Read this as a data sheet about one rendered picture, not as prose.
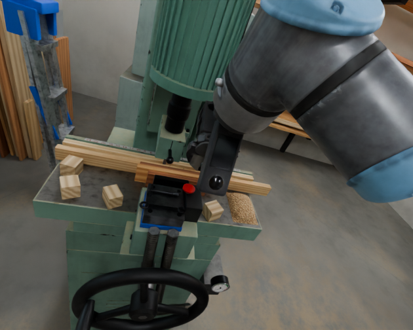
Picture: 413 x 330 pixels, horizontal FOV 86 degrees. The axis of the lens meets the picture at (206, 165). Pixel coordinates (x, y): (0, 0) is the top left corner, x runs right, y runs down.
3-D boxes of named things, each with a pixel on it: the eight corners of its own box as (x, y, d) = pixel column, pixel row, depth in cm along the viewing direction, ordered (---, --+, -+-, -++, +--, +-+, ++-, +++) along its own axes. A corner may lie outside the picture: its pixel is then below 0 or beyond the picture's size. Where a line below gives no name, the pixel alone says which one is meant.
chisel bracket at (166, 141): (153, 162, 61) (159, 136, 57) (157, 136, 72) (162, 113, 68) (179, 167, 63) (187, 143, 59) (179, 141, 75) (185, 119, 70)
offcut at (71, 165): (75, 179, 59) (75, 167, 57) (59, 175, 58) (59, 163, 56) (83, 169, 62) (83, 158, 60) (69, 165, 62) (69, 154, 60)
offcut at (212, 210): (212, 207, 67) (216, 200, 65) (219, 218, 65) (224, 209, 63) (200, 211, 64) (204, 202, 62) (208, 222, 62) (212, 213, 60)
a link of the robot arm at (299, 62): (367, 42, 14) (267, -66, 15) (261, 135, 25) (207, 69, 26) (410, 16, 19) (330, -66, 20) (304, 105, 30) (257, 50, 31)
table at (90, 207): (10, 253, 46) (4, 236, 43) (67, 164, 70) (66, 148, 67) (263, 270, 63) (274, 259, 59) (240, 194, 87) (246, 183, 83)
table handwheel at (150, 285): (237, 302, 48) (163, 344, 60) (222, 226, 64) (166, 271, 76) (106, 271, 35) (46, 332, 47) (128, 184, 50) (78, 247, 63)
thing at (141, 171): (134, 181, 65) (136, 166, 62) (134, 177, 67) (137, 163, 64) (207, 193, 72) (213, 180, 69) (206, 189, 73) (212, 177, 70)
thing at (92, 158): (55, 159, 62) (54, 147, 60) (58, 155, 64) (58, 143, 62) (266, 196, 81) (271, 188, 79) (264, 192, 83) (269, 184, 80)
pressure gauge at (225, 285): (206, 294, 75) (214, 283, 71) (205, 283, 78) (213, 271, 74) (223, 295, 77) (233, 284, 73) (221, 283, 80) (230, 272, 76)
